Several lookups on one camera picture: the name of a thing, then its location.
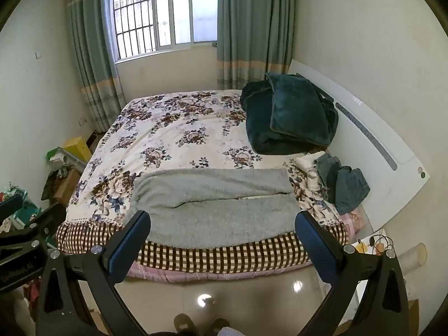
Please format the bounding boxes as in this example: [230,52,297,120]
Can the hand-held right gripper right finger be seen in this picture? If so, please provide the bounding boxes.
[295,211,410,336]

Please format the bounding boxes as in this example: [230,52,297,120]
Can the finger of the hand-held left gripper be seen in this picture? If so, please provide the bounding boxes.
[0,216,50,253]
[0,194,24,218]

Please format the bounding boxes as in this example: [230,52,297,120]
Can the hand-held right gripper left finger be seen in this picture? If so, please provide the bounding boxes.
[36,210,152,336]

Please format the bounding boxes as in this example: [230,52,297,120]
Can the grey fleece blanket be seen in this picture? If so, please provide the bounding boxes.
[130,168,299,249]

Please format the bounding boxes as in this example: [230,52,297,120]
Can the white nightstand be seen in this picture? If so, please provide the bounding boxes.
[348,229,398,319]

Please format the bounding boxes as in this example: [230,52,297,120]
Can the brown cardboard box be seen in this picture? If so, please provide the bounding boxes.
[52,169,83,206]

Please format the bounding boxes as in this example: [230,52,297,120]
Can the green plastic bag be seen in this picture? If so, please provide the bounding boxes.
[46,146,68,164]

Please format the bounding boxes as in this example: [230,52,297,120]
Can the folded blue jeans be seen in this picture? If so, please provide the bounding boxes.
[334,165,371,215]

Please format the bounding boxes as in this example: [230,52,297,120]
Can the folded grey-green garment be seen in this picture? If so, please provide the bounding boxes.
[314,153,342,204]

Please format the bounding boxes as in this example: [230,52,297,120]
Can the cream fleece cloth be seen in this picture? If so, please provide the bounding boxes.
[295,151,328,176]

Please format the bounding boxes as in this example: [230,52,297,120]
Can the yellow box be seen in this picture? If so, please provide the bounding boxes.
[63,136,94,164]

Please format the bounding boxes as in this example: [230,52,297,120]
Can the brown slipper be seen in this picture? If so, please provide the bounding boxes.
[209,317,232,336]
[174,313,197,336]

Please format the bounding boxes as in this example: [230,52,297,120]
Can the white bed headboard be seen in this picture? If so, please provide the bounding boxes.
[289,59,432,232]

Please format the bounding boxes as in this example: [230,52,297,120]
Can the clear plastic cylinder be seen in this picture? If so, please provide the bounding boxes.
[398,242,428,271]

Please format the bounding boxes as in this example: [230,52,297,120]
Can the flat cardboard box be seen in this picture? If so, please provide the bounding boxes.
[407,298,421,336]

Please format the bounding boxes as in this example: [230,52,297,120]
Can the floral bed sheet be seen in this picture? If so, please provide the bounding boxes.
[56,90,351,275]

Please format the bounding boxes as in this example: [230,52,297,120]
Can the dark green plush blanket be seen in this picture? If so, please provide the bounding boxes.
[240,80,339,155]

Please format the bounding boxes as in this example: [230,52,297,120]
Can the dark green plush pillow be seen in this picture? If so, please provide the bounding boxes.
[265,73,339,147]

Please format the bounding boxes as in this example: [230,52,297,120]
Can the green striped curtain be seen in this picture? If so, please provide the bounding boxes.
[216,0,299,92]
[66,0,127,134]

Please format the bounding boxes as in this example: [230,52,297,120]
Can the barred window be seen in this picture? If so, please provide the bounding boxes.
[109,0,220,61]

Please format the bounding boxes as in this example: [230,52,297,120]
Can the tangled dark cables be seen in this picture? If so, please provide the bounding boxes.
[369,234,395,255]

